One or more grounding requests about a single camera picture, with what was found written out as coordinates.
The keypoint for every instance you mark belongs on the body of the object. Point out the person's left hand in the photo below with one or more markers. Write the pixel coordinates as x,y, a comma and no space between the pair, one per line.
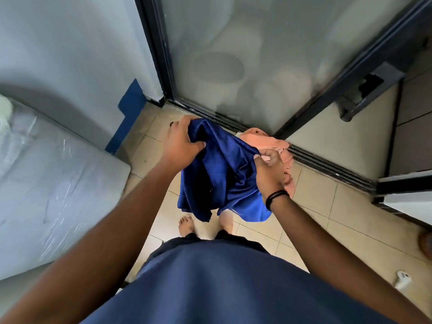
177,148

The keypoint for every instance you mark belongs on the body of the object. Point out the person's right hand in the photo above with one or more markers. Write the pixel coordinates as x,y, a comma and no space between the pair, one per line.
271,175

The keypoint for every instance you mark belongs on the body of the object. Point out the person's right thumb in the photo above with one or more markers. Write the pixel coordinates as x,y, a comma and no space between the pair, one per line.
259,164

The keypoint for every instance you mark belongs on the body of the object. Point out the person's left thumb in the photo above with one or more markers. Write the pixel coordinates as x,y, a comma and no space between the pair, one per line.
197,147

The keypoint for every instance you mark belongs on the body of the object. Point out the orange cloth garment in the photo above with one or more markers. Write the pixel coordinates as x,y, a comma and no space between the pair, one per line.
266,142

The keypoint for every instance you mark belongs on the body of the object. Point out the blue cloth garment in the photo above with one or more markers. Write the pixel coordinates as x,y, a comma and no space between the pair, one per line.
222,172

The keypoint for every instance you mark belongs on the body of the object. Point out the person's left forearm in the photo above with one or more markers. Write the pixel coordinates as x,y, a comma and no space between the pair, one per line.
94,246

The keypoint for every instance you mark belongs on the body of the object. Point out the person's right forearm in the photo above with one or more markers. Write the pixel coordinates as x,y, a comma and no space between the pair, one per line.
337,266

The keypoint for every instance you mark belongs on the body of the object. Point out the black wristband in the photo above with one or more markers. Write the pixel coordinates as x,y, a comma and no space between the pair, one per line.
276,196

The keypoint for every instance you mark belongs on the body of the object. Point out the person's right foot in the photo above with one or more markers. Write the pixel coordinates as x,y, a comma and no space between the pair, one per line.
226,223

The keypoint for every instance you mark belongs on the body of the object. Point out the person's foot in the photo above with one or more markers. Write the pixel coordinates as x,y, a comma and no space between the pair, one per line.
186,226
226,223

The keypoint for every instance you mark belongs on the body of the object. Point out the metal sliding door track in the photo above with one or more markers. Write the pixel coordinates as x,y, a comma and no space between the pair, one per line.
330,168

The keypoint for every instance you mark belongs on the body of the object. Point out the person's left foot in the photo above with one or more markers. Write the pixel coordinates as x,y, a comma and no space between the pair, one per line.
186,226

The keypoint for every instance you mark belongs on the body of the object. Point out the dark trousers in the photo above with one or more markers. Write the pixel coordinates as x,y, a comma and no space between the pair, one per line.
168,248

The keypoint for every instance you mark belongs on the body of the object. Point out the frosted glass sliding door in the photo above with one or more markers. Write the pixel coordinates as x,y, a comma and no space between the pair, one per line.
270,57

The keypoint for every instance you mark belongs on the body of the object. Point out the blue shirt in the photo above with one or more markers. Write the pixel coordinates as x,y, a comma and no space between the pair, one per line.
229,286

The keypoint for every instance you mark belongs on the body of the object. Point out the white cabinet with black trim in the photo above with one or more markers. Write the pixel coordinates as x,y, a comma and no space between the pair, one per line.
408,195

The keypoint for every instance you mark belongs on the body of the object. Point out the plastic-wrapped mattress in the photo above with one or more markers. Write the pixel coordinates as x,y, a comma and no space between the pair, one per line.
50,192

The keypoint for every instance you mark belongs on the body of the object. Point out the white plug adapter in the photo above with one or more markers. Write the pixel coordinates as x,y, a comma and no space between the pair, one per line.
402,280

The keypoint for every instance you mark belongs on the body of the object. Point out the dark metal bracket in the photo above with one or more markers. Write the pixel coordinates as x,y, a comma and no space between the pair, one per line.
371,89

